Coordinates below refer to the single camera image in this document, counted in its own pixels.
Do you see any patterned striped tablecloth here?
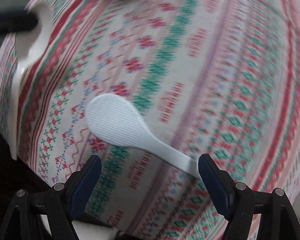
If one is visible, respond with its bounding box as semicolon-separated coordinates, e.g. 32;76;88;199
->
0;0;300;240

